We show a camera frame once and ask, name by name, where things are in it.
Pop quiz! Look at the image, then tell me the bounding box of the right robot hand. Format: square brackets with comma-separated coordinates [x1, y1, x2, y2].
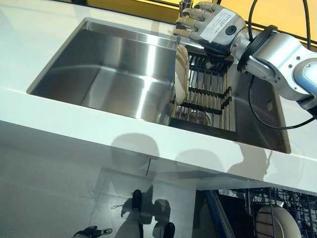
[173, 1, 248, 61]

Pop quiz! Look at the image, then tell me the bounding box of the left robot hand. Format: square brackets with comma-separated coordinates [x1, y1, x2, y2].
[73, 225, 113, 238]

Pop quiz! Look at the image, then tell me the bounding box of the beige ceramic plate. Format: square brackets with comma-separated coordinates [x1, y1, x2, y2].
[173, 44, 190, 105]
[256, 205, 296, 238]

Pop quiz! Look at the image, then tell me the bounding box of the chrome gooseneck kitchen faucet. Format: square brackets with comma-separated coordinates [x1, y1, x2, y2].
[177, 0, 195, 17]

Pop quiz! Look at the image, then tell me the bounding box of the white cabinet door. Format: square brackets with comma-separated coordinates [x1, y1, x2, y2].
[147, 158, 199, 179]
[0, 145, 150, 238]

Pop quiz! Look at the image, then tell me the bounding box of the black dish drying rack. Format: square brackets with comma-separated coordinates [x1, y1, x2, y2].
[169, 44, 237, 132]

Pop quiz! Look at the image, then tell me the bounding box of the right robot leg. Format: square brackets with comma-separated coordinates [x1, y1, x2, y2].
[163, 221, 176, 238]

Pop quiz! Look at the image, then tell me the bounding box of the stainless steel sink basin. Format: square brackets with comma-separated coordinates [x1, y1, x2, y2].
[26, 16, 292, 154]

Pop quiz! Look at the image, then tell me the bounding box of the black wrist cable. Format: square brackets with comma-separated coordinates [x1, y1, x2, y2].
[247, 0, 317, 130]

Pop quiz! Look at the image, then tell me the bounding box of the dark wire dishwasher rack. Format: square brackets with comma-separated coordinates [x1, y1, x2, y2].
[217, 187, 317, 238]

